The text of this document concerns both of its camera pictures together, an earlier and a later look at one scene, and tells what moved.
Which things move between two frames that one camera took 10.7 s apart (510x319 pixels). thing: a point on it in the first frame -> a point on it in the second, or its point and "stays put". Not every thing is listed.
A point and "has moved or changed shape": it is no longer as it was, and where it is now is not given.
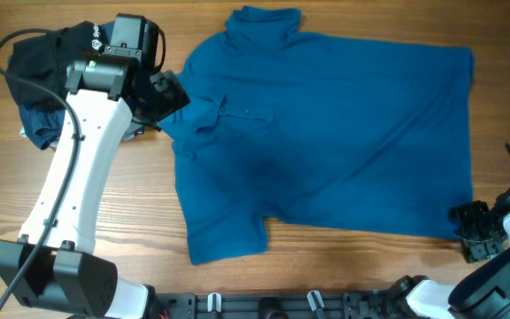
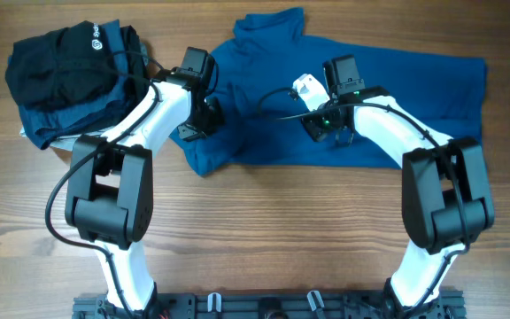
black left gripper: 173,95 -> 218,116
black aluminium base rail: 356,305 stays put
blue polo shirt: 286,124 has moved or changed shape
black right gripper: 464,214 -> 318,132
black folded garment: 46,60 stays put
